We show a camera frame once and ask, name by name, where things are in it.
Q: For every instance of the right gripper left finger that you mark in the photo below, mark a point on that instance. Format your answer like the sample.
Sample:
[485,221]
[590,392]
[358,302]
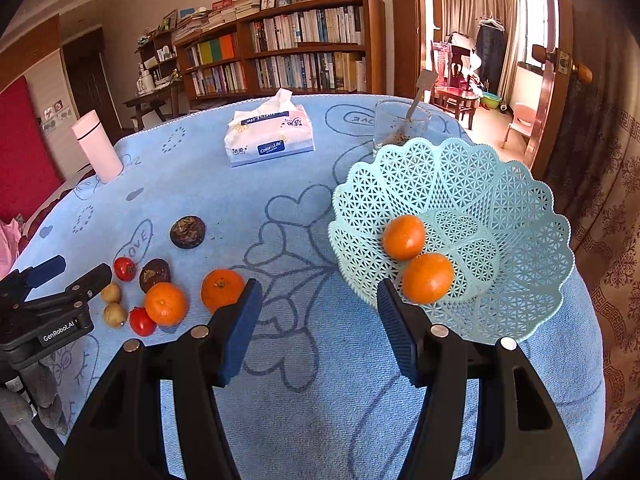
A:
[119,434]

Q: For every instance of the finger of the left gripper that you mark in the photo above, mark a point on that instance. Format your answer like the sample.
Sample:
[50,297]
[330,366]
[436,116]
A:
[17,285]
[75,296]

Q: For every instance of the tan longan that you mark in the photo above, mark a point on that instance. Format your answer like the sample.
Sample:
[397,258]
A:
[111,294]
[114,315]

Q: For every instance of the red tomato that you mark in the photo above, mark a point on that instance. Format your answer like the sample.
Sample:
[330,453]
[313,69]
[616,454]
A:
[141,323]
[124,268]

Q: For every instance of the dark brown fruit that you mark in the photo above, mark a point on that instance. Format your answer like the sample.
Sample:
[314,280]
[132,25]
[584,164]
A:
[153,272]
[188,232]

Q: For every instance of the orange with stem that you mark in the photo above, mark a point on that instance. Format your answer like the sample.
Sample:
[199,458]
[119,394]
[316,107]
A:
[221,288]
[166,304]

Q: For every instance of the large orange front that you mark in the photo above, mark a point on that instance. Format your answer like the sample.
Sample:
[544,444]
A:
[427,278]

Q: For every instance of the small orange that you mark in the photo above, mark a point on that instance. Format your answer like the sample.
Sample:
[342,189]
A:
[404,237]

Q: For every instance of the grey gloved left hand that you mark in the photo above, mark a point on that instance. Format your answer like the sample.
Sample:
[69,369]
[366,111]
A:
[29,392]

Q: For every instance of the light blue patterned tablecloth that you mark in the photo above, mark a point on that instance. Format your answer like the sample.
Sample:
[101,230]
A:
[330,387]

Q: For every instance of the pink thermos bottle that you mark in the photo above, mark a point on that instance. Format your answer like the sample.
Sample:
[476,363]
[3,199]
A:
[96,145]

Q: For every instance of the teal lattice fruit basket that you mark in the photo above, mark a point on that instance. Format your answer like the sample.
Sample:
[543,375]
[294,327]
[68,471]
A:
[491,219]

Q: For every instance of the dark wooden desk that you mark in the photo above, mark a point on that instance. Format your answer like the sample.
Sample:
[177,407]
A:
[163,102]

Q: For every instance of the small dark side shelf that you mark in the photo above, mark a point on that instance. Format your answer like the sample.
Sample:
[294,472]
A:
[157,56]

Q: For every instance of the white tissue pack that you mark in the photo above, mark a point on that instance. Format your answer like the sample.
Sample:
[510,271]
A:
[277,128]

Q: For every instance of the patterned beige curtain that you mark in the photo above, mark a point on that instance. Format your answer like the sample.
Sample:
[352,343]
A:
[594,174]

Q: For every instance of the wooden bookshelf with books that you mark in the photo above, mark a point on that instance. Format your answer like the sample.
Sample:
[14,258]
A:
[315,46]

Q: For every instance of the clear drinking glass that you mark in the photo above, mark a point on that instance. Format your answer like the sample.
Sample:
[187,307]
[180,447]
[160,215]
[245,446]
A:
[396,122]

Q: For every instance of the red wooden chair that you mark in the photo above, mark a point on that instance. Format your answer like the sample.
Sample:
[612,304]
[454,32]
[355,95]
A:
[452,91]

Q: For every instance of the wooden door with knob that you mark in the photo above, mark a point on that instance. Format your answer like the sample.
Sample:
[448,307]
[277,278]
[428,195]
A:
[560,69]

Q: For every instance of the metal spoon in glass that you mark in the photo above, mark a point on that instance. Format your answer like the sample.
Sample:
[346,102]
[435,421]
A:
[415,97]

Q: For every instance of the red wall panel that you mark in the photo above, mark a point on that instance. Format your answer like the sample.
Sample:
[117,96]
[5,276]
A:
[28,172]

